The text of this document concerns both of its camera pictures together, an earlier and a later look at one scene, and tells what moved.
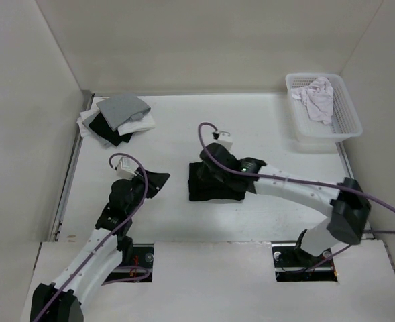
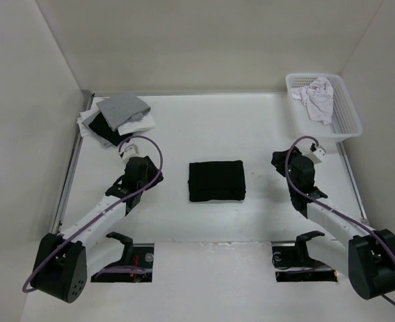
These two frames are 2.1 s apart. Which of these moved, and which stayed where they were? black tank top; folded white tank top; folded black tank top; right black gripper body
Moved: right black gripper body
Stayed: folded white tank top; black tank top; folded black tank top
